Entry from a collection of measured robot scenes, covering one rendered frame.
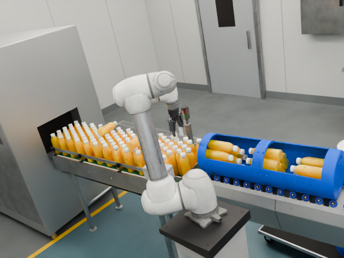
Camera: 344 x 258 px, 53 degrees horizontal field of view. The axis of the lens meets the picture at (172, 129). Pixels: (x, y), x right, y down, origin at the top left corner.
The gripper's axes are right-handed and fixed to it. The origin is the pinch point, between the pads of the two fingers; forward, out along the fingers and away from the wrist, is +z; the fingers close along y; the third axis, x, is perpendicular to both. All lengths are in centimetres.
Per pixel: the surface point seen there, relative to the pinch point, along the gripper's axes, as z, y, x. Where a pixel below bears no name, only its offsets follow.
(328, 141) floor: 126, 241, -38
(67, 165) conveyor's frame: 44, -13, 133
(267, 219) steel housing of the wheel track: 55, -1, -62
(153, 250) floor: 126, -5, 54
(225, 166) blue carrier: 15.8, -5.0, -37.9
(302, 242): 111, 44, -68
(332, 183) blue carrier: 14, -5, -103
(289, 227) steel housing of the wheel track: 58, 0, -76
